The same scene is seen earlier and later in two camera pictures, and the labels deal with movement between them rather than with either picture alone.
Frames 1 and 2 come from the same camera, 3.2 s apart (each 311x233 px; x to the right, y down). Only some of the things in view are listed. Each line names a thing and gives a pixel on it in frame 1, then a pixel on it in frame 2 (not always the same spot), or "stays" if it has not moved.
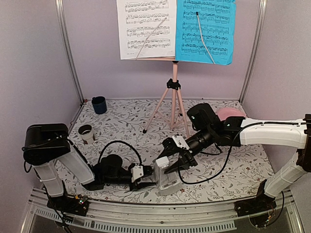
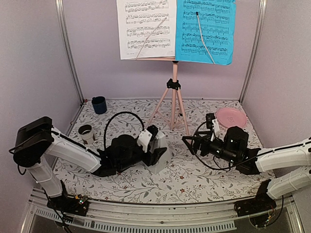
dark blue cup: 99,104 stays
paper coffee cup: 85,131 stays
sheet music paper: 147,28 stays
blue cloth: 205,30 stays
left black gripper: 141,186 to 153,158
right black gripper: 182,163 to 204,140
